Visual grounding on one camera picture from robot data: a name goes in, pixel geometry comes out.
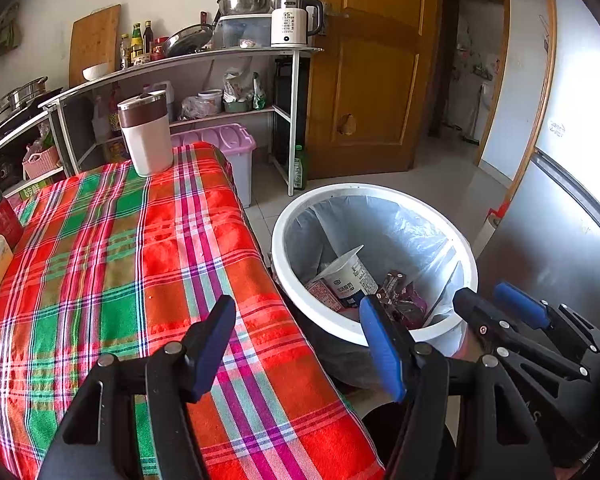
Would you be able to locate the clear plastic container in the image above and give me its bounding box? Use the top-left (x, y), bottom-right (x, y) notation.
top-left (212, 14), bottom-right (274, 51)

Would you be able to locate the clear plastic bin liner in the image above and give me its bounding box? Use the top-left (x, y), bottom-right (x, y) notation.
top-left (282, 197), bottom-right (469, 357)

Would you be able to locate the white paper cup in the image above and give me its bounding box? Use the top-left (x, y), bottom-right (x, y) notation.
top-left (320, 244), bottom-right (381, 310)

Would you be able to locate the silver refrigerator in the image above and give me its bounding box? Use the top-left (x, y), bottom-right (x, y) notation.
top-left (477, 145), bottom-right (600, 342)

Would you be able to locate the red water bottle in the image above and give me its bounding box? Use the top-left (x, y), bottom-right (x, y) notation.
top-left (0, 172), bottom-right (25, 251)

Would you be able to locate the wooden door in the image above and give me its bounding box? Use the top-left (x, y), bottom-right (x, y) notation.
top-left (305, 0), bottom-right (441, 181)

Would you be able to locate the plaid tablecloth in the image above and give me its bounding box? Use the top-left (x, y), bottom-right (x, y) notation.
top-left (0, 142), bottom-right (386, 480)

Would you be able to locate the purple snack wrapper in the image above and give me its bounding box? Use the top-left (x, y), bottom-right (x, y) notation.
top-left (395, 285), bottom-right (429, 329)

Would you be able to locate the white plastic bag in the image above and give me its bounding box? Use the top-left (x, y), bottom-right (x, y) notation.
top-left (223, 67), bottom-right (254, 104)

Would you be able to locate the wooden cutting board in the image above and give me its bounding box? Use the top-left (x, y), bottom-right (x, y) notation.
top-left (69, 4), bottom-right (123, 87)

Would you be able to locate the green glass bottle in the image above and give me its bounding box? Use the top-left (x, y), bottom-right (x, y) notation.
top-left (292, 144), bottom-right (309, 191)

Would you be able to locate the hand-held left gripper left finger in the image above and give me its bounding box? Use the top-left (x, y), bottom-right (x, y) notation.
top-left (37, 294), bottom-right (238, 480)

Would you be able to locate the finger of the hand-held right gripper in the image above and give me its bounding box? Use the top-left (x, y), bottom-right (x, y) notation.
top-left (492, 282), bottom-right (600, 369)
top-left (452, 287), bottom-right (600, 466)

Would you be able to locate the low white shelf rack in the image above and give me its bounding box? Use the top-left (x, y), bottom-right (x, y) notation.
top-left (0, 110), bottom-right (67, 197)

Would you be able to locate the steel frying pan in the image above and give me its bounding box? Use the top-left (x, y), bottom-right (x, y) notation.
top-left (161, 23), bottom-right (215, 59)

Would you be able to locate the brown snack wrapper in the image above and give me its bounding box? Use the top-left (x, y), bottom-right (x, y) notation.
top-left (377, 270), bottom-right (409, 306)

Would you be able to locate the pink plastic basket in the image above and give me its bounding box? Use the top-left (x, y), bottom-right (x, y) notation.
top-left (22, 145), bottom-right (61, 180)

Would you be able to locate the steel steamer pot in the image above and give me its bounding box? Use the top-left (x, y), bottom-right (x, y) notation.
top-left (0, 76), bottom-right (50, 116)

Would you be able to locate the white trash bin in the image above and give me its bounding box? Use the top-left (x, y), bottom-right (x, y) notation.
top-left (271, 183), bottom-right (480, 362)

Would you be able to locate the white plastic jug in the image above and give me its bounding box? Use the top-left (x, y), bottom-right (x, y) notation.
top-left (147, 80), bottom-right (175, 122)

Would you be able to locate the white metal shelf rack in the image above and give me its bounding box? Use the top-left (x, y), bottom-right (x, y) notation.
top-left (39, 46), bottom-right (325, 197)

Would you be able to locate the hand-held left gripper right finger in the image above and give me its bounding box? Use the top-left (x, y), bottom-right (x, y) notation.
top-left (358, 292), bottom-right (556, 480)

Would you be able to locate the green packet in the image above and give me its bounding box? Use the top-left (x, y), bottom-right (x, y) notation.
top-left (252, 72), bottom-right (267, 111)

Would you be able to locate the steel mixing bowl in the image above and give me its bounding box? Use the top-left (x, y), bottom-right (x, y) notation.
top-left (216, 0), bottom-right (275, 17)

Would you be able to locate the clear plastic bag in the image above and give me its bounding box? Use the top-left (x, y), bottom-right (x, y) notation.
top-left (181, 96), bottom-right (216, 121)

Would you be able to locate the purple storage box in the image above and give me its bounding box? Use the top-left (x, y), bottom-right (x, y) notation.
top-left (170, 123), bottom-right (257, 209)

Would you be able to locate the red strawberry milk carton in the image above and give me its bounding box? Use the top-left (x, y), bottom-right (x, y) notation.
top-left (305, 279), bottom-right (349, 314)

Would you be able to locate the white roll with red cap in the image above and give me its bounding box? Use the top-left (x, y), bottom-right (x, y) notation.
top-left (472, 200), bottom-right (511, 261)

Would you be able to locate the white electric kettle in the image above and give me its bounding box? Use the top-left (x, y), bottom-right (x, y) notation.
top-left (270, 0), bottom-right (326, 49)

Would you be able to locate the white plastic tub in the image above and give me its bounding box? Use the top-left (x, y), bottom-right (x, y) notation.
top-left (197, 89), bottom-right (225, 116)

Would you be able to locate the clear plastic bottle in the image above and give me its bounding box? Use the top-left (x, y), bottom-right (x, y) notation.
top-left (91, 95), bottom-right (112, 144)

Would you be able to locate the white mug with brown band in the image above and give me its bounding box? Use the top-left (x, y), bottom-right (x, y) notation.
top-left (117, 91), bottom-right (175, 178)

